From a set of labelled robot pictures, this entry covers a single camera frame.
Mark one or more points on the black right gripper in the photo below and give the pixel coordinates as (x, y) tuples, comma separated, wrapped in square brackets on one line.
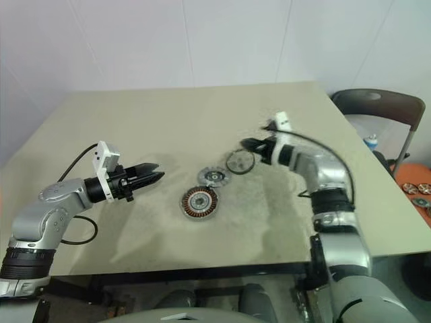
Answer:
[(267, 153)]

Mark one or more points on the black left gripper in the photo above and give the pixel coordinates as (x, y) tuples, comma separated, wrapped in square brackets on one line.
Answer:
[(121, 183)]

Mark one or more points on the silver spoked end plate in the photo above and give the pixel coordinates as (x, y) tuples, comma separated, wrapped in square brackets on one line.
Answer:
[(239, 162)]

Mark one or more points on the silver motor housing copper coils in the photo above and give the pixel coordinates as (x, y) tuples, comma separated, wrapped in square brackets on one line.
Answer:
[(199, 202)]

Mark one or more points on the grey motor end cover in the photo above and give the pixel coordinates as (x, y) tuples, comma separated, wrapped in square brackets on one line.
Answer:
[(213, 176)]

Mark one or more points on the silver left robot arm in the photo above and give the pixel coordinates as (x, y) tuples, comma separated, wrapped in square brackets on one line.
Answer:
[(33, 215)]

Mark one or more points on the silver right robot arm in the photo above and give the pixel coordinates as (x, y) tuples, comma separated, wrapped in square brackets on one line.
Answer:
[(326, 171)]

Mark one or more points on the orange tray of motor parts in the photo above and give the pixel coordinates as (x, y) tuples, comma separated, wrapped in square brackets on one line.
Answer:
[(414, 171)]

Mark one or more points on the small blue label bottle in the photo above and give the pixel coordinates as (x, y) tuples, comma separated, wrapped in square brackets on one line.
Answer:
[(371, 143)]

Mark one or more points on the black folding chair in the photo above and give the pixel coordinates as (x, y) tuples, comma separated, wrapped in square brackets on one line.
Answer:
[(387, 104)]

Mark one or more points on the dark grey rounded shape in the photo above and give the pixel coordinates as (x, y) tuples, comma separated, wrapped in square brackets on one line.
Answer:
[(257, 296)]

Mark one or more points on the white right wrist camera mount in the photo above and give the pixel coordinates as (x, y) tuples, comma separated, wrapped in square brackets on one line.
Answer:
[(282, 117)]

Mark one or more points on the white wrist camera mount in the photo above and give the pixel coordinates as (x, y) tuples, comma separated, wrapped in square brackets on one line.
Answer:
[(102, 158), (282, 117)]

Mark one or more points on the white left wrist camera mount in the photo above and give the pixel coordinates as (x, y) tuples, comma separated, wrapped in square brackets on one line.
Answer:
[(102, 158)]

